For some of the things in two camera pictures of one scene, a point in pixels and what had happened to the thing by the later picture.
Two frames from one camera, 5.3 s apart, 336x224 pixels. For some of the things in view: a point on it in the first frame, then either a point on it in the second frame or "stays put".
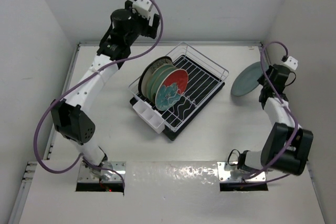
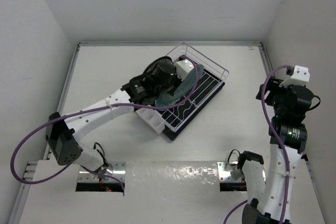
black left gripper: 148,31 to 177,80
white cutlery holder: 153,117 stays put
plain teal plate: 247,81 to 184,91
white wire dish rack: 205,75 stays put
